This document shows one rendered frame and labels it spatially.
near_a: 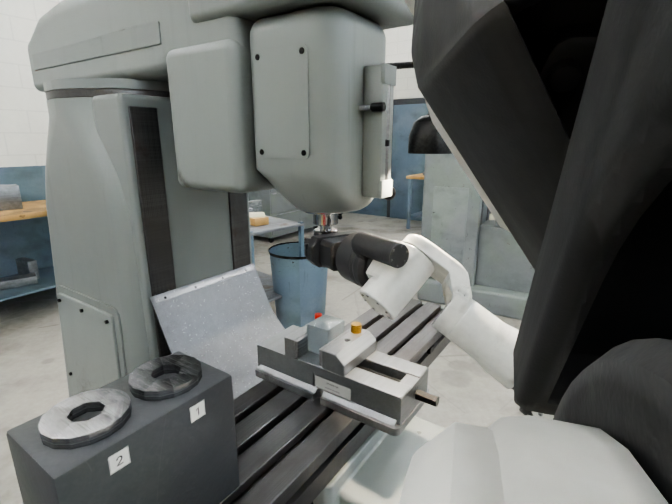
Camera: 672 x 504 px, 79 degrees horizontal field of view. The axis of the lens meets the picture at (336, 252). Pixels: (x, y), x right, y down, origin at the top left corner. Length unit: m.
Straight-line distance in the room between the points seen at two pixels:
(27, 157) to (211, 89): 4.21
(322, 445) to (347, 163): 0.47
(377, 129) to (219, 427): 0.50
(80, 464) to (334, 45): 0.61
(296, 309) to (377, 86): 2.56
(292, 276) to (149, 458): 2.53
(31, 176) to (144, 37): 4.04
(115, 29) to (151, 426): 0.80
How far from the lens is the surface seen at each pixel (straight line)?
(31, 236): 4.98
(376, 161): 0.70
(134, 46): 1.00
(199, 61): 0.83
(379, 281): 0.58
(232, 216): 1.11
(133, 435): 0.54
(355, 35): 0.71
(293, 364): 0.87
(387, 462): 0.90
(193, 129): 0.84
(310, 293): 3.09
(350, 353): 0.81
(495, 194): 0.18
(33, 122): 4.98
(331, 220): 0.77
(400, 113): 7.85
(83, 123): 1.06
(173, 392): 0.57
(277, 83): 0.72
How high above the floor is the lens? 1.43
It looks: 15 degrees down
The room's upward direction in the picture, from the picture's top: straight up
